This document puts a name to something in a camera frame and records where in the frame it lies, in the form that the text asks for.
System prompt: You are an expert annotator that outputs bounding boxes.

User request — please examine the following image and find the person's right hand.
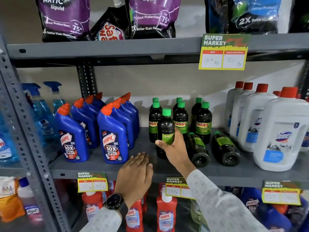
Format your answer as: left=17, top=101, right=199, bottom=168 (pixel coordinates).
left=155, top=128, right=197, bottom=178

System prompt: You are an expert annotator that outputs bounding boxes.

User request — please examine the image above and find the person's left hand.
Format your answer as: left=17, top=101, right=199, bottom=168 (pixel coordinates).
left=114, top=152, right=154, bottom=208

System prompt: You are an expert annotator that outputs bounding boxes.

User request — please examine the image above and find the dark bottle with green cap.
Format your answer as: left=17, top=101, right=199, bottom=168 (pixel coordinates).
left=156, top=108, right=175, bottom=160

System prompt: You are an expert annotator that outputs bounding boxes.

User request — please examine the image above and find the person's right forearm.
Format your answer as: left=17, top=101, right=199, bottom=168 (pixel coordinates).
left=185, top=169, right=269, bottom=232

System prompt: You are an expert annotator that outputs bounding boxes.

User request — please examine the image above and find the small yellow price tag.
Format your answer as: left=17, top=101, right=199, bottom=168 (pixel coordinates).
left=262, top=180, right=302, bottom=206
left=165, top=177, right=196, bottom=200
left=77, top=172, right=108, bottom=193

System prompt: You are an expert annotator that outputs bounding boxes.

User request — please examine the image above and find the red bathroom cleaner bottle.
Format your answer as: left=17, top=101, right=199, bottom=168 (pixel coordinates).
left=125, top=199, right=144, bottom=232
left=156, top=188, right=178, bottom=232
left=81, top=191, right=104, bottom=222

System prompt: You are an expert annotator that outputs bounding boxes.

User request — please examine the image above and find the black round wristwatch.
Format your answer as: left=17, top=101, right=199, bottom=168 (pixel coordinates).
left=103, top=193, right=128, bottom=218

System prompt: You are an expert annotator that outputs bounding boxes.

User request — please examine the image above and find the group of dark green-capped bottles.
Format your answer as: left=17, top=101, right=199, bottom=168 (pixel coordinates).
left=148, top=97, right=241, bottom=167

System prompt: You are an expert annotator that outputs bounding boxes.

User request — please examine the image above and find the row of blue toilet cleaner bottles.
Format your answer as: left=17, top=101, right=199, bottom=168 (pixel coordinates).
left=55, top=92, right=140, bottom=164

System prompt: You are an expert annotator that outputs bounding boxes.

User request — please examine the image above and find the clear plastic bottle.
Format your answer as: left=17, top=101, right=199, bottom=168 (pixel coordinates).
left=190, top=199, right=211, bottom=232

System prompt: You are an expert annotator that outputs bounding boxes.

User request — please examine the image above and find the grey metal shelving rack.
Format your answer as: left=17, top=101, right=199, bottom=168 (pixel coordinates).
left=0, top=32, right=309, bottom=232

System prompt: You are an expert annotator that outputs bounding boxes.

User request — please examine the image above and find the large yellow price tag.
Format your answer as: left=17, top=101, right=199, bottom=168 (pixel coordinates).
left=198, top=34, right=250, bottom=70

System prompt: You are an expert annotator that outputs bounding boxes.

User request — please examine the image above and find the blue glass cleaner spray bottle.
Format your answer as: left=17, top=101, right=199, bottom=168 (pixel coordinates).
left=43, top=81, right=66, bottom=114
left=22, top=83, right=57, bottom=148
left=0, top=111, right=20, bottom=167

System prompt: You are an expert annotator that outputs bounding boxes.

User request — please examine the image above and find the row of white red-capped bottles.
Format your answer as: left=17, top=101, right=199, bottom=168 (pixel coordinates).
left=223, top=81, right=309, bottom=172

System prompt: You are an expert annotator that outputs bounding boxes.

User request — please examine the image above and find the white bottle with blue cap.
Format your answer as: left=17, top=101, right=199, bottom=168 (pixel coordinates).
left=17, top=177, right=43, bottom=223

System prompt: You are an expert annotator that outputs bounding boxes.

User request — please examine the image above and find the purple detergent pouch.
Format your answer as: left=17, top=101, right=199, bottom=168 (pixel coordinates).
left=124, top=0, right=182, bottom=39
left=34, top=0, right=92, bottom=43

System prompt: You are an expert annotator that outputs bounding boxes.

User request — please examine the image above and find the black pouch with white spout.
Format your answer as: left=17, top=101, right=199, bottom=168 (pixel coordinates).
left=90, top=0, right=129, bottom=41

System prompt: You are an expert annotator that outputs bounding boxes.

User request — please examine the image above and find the blue and black detergent pouch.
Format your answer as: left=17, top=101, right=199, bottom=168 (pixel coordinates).
left=228, top=0, right=296, bottom=34
left=204, top=0, right=233, bottom=34

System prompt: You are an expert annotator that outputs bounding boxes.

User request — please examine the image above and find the orange refill pouch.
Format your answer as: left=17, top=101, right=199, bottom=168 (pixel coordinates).
left=0, top=176, right=26, bottom=223

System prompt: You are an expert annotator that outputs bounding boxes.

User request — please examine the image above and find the black and green detergent pouch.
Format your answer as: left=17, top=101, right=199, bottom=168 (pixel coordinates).
left=289, top=0, right=309, bottom=33

